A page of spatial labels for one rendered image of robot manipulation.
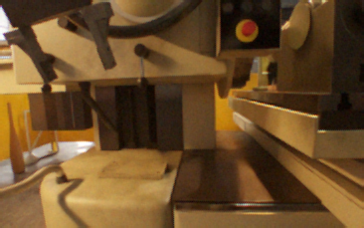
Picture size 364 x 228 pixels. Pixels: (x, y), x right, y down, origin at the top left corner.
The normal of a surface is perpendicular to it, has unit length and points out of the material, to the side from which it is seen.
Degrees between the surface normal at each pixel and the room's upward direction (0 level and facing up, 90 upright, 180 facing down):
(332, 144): 90
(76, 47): 90
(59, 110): 90
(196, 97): 90
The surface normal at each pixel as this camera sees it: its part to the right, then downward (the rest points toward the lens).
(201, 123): -0.09, 0.13
